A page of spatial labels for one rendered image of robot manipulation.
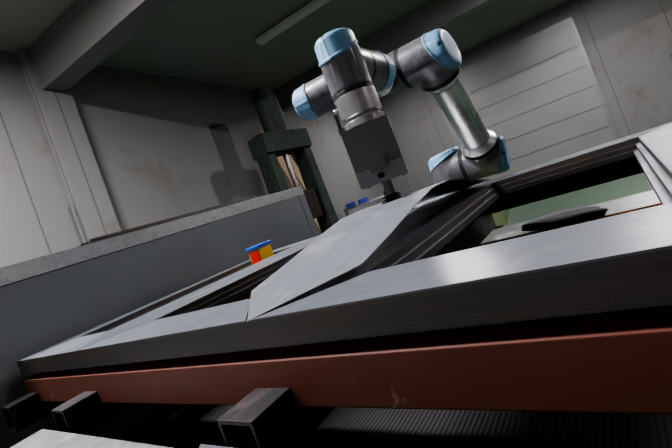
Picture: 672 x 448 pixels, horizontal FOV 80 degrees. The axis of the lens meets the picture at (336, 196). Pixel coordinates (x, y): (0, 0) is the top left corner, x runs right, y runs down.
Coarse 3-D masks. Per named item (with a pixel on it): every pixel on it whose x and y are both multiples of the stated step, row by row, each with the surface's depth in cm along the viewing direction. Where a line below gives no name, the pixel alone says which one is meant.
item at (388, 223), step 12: (384, 216) 57; (396, 216) 54; (348, 228) 60; (360, 228) 57; (372, 228) 54; (384, 228) 51; (324, 240) 60; (336, 240) 57; (348, 240) 54; (360, 240) 51; (300, 252) 60; (312, 252) 57
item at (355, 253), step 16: (368, 240) 49; (384, 240) 46; (320, 256) 52; (336, 256) 49; (352, 256) 45; (368, 256) 43; (288, 272) 52; (304, 272) 48; (320, 272) 45; (256, 288) 52
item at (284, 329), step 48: (624, 144) 72; (480, 192) 79; (432, 240) 54; (192, 288) 110; (240, 288) 81; (480, 288) 25; (528, 288) 24; (576, 288) 22; (624, 288) 21; (192, 336) 45; (240, 336) 40; (288, 336) 36; (336, 336) 33
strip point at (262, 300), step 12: (360, 264) 41; (312, 276) 45; (324, 276) 43; (336, 276) 41; (264, 288) 50; (276, 288) 47; (288, 288) 44; (300, 288) 42; (312, 288) 40; (252, 300) 46; (264, 300) 44; (276, 300) 42; (288, 300) 40; (252, 312) 41; (264, 312) 39
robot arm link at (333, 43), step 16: (336, 32) 66; (352, 32) 68; (320, 48) 67; (336, 48) 66; (352, 48) 66; (320, 64) 68; (336, 64) 66; (352, 64) 66; (368, 64) 70; (336, 80) 67; (352, 80) 66; (368, 80) 67; (336, 96) 68
